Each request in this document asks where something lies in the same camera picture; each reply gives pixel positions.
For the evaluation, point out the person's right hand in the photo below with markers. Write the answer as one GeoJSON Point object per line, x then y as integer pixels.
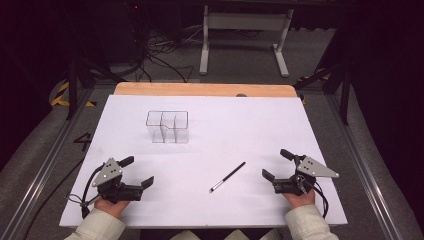
{"type": "Point", "coordinates": [301, 200]}

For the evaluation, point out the white metal stand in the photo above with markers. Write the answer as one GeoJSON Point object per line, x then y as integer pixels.
{"type": "Point", "coordinates": [246, 21]}

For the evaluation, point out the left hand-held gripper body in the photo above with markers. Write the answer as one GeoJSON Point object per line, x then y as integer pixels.
{"type": "Point", "coordinates": [111, 186]}

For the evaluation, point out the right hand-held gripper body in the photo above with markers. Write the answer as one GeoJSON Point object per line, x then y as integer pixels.
{"type": "Point", "coordinates": [295, 185]}

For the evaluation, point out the person's left hand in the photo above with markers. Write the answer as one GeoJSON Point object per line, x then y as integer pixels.
{"type": "Point", "coordinates": [113, 208]}

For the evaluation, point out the yellow and black floor tape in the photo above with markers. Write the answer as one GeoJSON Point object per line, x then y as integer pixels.
{"type": "Point", "coordinates": [60, 98]}

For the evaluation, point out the clear acrylic organizer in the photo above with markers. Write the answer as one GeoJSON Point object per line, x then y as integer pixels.
{"type": "Point", "coordinates": [167, 128]}

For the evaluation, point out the aluminium floor rail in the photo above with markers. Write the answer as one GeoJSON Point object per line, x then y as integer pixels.
{"type": "Point", "coordinates": [43, 170]}
{"type": "Point", "coordinates": [365, 166]}

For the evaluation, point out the white table cover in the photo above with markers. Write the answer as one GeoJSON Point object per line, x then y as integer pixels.
{"type": "Point", "coordinates": [213, 206]}

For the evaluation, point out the black makeup brush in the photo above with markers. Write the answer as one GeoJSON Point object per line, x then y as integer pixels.
{"type": "Point", "coordinates": [227, 177]}

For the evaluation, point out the black tripod stand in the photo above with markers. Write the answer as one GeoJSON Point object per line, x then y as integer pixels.
{"type": "Point", "coordinates": [72, 86]}
{"type": "Point", "coordinates": [345, 90]}

